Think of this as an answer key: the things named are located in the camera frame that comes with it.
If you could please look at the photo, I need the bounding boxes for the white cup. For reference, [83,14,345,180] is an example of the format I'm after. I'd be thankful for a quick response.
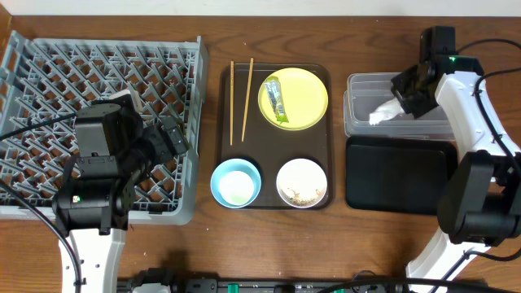
[218,171,255,206]

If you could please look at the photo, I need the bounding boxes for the white bowl with food scraps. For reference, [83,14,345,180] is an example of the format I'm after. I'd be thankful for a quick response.
[276,158,328,209]

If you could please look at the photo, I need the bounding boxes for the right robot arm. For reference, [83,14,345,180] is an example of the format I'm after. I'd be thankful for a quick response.
[392,26,520,292]

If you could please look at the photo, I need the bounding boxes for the white napkin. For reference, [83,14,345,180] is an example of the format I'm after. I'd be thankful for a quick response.
[369,98,405,125]

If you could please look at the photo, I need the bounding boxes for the green snack wrapper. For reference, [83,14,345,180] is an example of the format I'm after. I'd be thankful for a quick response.
[264,77,288,123]

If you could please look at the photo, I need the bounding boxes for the grey plastic dishwasher rack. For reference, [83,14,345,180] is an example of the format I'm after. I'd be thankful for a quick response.
[1,33,209,225]

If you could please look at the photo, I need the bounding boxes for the wooden chopstick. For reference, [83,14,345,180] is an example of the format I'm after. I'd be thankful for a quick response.
[230,60,234,146]
[241,57,254,142]

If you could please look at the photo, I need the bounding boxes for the yellow round plate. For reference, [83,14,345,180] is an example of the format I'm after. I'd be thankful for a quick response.
[257,68,329,131]

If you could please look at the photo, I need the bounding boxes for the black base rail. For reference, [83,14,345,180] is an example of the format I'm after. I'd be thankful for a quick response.
[117,268,408,293]

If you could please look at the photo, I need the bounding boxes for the clear plastic waste bin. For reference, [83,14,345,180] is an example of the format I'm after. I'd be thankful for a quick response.
[344,72,454,141]

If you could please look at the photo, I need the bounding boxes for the black waste tray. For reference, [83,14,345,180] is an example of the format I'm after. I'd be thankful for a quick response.
[345,136,458,216]

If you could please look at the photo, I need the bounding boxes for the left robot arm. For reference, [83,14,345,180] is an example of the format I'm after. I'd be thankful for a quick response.
[52,103,190,292]

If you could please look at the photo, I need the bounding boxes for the dark brown serving tray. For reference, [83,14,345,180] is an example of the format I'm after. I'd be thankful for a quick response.
[216,63,335,210]

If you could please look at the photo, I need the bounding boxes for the light blue bowl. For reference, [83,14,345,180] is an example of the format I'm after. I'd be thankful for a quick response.
[211,159,262,209]

